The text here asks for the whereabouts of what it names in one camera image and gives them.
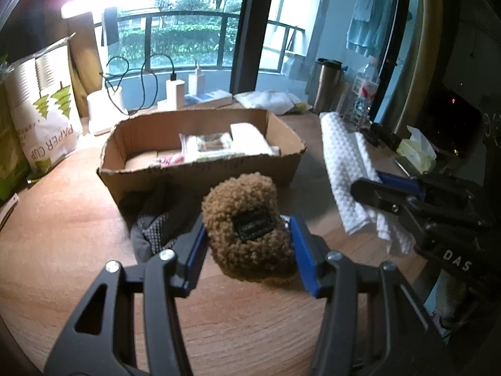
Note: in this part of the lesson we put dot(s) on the pink striped cloth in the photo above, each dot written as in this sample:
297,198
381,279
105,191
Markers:
171,159

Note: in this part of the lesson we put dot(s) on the yellow tissue pack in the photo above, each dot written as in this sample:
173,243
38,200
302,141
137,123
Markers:
418,151

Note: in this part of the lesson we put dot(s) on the green paper cup bag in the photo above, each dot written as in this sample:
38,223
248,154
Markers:
14,165

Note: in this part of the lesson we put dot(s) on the white folded tissue pack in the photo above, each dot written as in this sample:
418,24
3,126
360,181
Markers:
248,140

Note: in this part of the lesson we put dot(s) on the black window frame post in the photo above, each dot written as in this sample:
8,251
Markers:
248,45

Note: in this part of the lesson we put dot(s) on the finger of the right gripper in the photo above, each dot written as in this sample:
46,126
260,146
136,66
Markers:
409,186
377,195

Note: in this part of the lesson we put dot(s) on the grey dotted glove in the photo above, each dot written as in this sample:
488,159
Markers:
153,231

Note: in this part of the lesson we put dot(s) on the white charger with black cable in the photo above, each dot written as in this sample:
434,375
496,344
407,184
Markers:
112,84

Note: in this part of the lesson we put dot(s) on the brown fuzzy plush pouch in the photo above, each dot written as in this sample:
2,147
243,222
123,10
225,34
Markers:
247,235

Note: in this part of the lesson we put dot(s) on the stainless steel thermos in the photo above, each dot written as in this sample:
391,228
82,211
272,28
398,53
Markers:
329,75

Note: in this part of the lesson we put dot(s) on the white desk lamp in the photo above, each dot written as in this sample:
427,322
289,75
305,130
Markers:
102,115

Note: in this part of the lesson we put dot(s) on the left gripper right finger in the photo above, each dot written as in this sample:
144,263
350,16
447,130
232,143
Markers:
373,322

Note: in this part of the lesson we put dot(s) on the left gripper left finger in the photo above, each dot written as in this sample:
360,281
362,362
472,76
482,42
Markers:
98,338

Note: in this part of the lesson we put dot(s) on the black phone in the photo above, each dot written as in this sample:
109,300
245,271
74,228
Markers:
407,167

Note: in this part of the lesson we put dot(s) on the brown cardboard box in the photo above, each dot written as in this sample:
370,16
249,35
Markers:
128,159

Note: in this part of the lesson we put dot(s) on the teal hanging towel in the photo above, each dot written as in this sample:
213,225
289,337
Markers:
368,26

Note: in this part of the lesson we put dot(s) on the white paper cup bag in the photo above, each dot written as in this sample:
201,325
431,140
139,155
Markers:
42,105

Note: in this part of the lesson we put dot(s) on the clear water bottle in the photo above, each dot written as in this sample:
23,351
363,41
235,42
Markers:
365,86

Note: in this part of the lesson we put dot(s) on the white charger plug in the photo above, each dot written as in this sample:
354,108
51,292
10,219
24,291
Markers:
196,83

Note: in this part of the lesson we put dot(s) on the black balcony railing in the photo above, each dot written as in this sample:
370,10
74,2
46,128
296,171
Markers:
206,36

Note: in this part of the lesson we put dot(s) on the white crumpled bag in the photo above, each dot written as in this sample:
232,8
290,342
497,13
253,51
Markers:
205,147

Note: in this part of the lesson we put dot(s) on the brown curtain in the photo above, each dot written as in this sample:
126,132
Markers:
85,68

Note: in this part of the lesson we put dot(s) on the white waffle cloth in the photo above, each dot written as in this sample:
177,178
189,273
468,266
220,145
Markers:
347,159

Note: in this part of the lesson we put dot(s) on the white cloths on table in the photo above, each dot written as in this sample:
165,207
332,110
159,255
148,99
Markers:
278,103

